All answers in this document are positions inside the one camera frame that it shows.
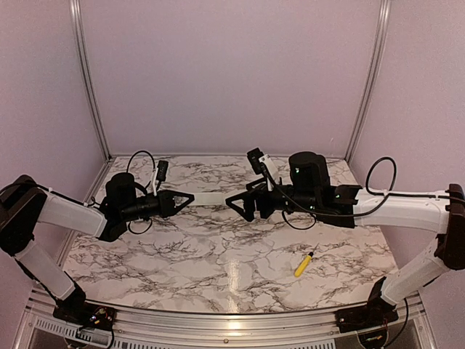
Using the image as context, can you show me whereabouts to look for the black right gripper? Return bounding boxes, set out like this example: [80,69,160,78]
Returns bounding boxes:
[226,175,319,222]

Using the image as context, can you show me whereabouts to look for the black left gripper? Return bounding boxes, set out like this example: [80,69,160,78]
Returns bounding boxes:
[120,189,194,222]

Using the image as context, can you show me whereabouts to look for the white remote control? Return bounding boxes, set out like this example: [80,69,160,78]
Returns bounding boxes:
[192,192,225,206]

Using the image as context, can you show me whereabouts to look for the yellow handled screwdriver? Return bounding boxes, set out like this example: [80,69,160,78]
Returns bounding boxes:
[294,244,320,278]

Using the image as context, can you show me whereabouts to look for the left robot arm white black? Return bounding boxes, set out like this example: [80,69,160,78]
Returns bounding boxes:
[1,173,195,325]

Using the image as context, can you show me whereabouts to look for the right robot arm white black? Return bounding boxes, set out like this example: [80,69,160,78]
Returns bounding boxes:
[225,148,464,326]

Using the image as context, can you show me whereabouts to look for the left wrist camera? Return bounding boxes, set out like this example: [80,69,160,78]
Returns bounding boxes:
[151,160,169,195]

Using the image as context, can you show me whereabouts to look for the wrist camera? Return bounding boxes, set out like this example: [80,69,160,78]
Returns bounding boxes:
[247,148,280,191]
[151,160,169,195]

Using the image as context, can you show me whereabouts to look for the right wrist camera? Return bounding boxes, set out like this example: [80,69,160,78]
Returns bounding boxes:
[247,148,280,191]

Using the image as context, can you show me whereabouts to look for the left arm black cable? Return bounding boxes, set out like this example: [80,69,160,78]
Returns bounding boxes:
[127,150,157,182]

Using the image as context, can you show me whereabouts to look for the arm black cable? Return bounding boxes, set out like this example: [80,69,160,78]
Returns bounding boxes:
[365,156,399,199]
[127,150,157,182]

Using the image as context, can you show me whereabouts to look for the front aluminium rail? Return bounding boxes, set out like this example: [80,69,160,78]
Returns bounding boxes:
[21,303,437,349]

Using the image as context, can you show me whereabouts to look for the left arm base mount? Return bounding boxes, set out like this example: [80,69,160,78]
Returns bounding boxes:
[53,289,116,331]

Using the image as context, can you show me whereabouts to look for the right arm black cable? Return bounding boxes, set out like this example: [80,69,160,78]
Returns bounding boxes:
[365,156,399,199]

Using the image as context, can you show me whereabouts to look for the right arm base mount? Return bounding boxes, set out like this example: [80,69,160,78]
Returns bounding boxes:
[335,276,399,333]

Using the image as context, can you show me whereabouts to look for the left aluminium frame post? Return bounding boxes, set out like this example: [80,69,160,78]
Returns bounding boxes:
[69,0,112,163]

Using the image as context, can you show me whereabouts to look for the aluminium frame post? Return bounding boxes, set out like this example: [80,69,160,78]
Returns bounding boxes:
[69,0,112,163]
[344,0,392,164]

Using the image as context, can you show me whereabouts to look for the right aluminium frame post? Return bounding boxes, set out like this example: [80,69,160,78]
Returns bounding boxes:
[344,0,392,164]

